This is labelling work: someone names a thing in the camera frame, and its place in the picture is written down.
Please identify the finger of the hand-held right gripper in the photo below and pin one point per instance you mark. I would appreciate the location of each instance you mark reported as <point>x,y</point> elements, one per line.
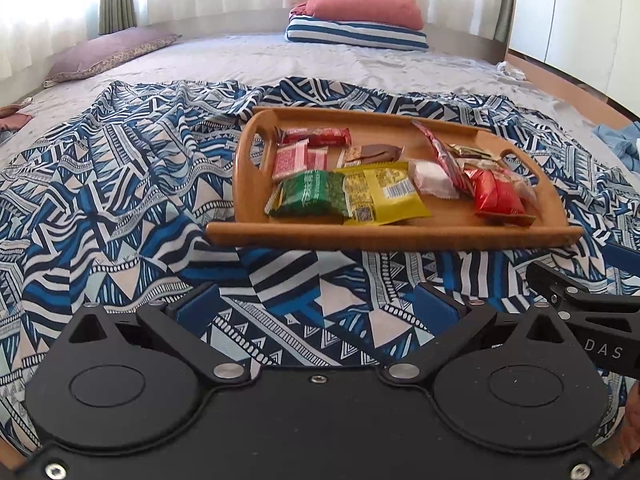
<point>565,287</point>
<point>625,262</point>

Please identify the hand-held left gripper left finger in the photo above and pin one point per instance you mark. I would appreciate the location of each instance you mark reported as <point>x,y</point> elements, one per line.
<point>197,307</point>

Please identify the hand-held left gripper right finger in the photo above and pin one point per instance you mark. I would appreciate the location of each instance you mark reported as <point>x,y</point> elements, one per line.
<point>437,307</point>

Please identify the wooden tray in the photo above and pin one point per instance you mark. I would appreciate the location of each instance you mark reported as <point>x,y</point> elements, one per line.
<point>445,210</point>

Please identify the pale clear snack packet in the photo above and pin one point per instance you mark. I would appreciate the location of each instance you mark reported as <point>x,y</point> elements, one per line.
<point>527,187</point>

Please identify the red orange snack packet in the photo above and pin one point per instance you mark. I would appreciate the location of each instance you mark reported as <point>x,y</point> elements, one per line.
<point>492,195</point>

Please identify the yellow snack packet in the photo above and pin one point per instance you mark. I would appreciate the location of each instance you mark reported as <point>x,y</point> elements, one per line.
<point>385,195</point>

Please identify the pink and white snack packet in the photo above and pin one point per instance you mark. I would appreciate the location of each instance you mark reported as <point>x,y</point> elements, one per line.
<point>432,177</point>

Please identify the long red snack packet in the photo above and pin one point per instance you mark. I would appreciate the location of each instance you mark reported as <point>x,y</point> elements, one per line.
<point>442,152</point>

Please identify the small gold snack packet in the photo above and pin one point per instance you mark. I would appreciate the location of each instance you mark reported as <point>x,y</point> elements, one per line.
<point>470,150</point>

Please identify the green snack packet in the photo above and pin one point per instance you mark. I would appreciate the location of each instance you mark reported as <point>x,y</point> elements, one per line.
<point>310,192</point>

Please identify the brown snack packet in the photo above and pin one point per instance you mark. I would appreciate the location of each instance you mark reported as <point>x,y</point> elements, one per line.
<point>375,152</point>

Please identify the red packet with clear ends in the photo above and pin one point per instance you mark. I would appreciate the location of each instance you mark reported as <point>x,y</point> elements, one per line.
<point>290,162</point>

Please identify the small dark red packet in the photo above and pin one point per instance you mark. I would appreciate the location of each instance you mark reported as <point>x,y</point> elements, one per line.
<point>318,159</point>

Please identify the red and white snack packet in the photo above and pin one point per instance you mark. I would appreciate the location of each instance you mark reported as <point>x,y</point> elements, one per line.
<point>320,136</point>

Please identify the light blue cloth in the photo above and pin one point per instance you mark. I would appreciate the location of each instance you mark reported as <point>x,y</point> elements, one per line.
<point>620,142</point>

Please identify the blue white patterned blanket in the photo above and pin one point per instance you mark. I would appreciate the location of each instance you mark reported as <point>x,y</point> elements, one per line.
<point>125,185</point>

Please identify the white crumpled tissue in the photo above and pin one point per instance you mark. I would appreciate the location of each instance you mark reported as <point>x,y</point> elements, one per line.
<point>510,69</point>

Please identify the white wardrobe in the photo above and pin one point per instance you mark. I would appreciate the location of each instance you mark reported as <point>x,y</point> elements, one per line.
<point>575,20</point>

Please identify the grey bed sheet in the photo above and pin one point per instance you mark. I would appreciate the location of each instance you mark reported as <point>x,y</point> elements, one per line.
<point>250,55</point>

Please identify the reddish brown cloth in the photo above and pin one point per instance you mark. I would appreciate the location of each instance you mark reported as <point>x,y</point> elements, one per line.
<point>15,117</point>

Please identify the purple pillow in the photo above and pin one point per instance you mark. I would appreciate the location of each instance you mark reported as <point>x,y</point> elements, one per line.
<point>110,50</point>

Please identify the blue white striped folded blanket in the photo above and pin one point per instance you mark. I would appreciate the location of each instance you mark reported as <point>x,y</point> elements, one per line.
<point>350,35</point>

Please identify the pink folded blanket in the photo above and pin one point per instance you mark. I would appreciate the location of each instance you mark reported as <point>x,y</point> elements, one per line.
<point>365,2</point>

